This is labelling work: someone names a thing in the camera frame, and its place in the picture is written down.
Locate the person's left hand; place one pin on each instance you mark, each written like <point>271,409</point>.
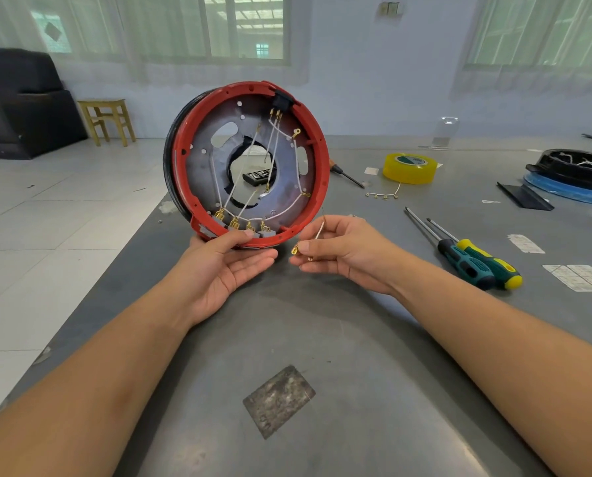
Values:
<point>206,283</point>

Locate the person's right forearm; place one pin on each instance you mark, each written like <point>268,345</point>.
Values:
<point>514,372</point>

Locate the wide window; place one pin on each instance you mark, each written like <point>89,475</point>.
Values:
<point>248,27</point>

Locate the small black plug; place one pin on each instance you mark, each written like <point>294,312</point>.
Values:
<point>282,100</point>

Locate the yellow tape roll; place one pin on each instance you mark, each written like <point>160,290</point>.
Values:
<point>407,176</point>

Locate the black metal round plate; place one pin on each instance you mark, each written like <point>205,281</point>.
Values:
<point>201,163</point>

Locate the small white card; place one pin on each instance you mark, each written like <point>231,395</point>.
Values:
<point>371,171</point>

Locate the wooden stool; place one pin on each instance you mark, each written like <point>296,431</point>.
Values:
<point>102,103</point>

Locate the clear acrylic stand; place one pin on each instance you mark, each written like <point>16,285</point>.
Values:
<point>440,141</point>

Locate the person's right hand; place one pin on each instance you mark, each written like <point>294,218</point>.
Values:
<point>365,258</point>

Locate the black round housing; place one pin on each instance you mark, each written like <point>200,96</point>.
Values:
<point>569,173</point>

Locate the narrow window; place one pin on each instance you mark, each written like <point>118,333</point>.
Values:
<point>534,32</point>

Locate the black flat plate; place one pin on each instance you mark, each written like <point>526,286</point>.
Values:
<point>524,197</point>

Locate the wide sheer curtain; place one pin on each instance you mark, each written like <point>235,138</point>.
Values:
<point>176,74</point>

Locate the person's left forearm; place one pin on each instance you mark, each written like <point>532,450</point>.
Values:
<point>82,397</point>

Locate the narrow sheer curtain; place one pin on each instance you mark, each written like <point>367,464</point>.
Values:
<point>519,84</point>

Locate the wall switch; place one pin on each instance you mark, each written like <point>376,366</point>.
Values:
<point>390,8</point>

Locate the black bit set case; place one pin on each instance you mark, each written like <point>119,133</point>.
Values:
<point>256,177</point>

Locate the dark green black screwdriver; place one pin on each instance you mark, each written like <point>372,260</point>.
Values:
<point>470,270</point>

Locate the black armchair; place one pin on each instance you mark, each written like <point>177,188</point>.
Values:
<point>27,119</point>

